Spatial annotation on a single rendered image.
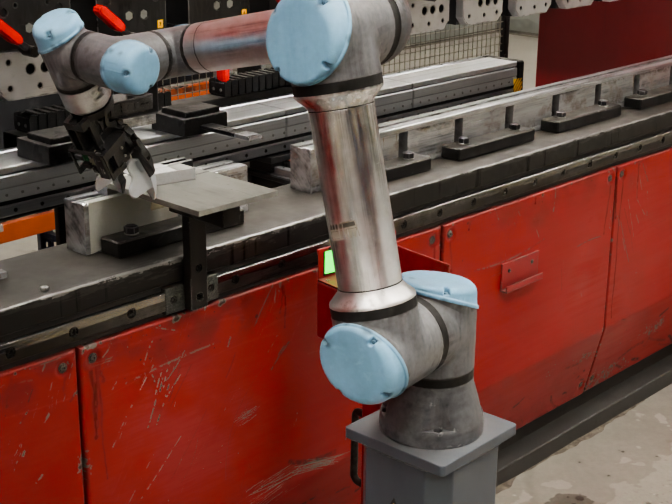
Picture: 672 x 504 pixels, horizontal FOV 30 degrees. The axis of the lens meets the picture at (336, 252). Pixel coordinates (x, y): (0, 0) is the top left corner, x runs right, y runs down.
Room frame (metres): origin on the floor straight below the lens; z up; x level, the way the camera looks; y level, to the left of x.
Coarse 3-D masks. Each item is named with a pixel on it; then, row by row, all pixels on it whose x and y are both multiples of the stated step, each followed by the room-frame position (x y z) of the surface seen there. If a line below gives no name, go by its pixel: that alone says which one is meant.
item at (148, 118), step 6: (156, 84) 2.25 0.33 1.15; (150, 90) 2.24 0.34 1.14; (156, 90) 2.25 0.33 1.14; (156, 96) 2.25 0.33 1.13; (156, 102) 2.25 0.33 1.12; (156, 108) 2.24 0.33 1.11; (132, 114) 2.20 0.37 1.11; (138, 114) 2.21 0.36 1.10; (144, 114) 2.23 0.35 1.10; (150, 114) 2.25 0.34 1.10; (126, 120) 2.21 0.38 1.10; (132, 120) 2.22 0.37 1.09; (138, 120) 2.23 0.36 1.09; (144, 120) 2.24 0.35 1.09; (150, 120) 2.25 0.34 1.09; (132, 126) 2.21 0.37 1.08; (138, 126) 2.23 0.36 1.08
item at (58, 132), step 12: (36, 132) 2.36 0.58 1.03; (48, 132) 2.36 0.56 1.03; (60, 132) 2.36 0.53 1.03; (24, 144) 2.35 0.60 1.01; (36, 144) 2.32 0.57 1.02; (48, 144) 2.32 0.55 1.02; (60, 144) 2.32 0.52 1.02; (72, 144) 2.33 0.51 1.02; (24, 156) 2.35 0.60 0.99; (36, 156) 2.32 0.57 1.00; (48, 156) 2.30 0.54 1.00; (60, 156) 2.31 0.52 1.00
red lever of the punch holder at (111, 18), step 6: (96, 6) 2.08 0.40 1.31; (102, 6) 2.08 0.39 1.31; (96, 12) 2.08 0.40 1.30; (102, 12) 2.08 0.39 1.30; (108, 12) 2.09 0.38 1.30; (102, 18) 2.09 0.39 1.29; (108, 18) 2.09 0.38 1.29; (114, 18) 2.10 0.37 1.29; (108, 24) 2.10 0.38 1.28; (114, 24) 2.10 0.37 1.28; (120, 24) 2.10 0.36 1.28; (114, 30) 2.12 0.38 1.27; (120, 30) 2.11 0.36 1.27; (126, 30) 2.12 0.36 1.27
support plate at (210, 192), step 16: (128, 176) 2.17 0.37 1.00; (208, 176) 2.18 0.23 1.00; (224, 176) 2.18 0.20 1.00; (128, 192) 2.09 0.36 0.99; (144, 192) 2.07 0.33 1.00; (160, 192) 2.07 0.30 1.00; (176, 192) 2.07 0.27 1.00; (192, 192) 2.07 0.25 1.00; (208, 192) 2.07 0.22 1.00; (224, 192) 2.07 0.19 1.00; (240, 192) 2.08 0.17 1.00; (256, 192) 2.08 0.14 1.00; (272, 192) 2.08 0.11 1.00; (176, 208) 2.00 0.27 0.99; (192, 208) 1.98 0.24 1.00; (208, 208) 1.98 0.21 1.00; (224, 208) 2.00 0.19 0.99
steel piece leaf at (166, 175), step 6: (162, 168) 2.22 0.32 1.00; (168, 168) 2.22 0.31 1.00; (192, 168) 2.15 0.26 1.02; (156, 174) 2.11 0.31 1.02; (162, 174) 2.12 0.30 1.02; (168, 174) 2.12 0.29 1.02; (174, 174) 2.13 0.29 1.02; (180, 174) 2.14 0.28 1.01; (186, 174) 2.15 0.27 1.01; (192, 174) 2.15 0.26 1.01; (156, 180) 2.11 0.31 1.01; (162, 180) 2.12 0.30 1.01; (168, 180) 2.12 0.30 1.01; (174, 180) 2.13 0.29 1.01; (180, 180) 2.14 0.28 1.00; (186, 180) 2.15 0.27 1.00
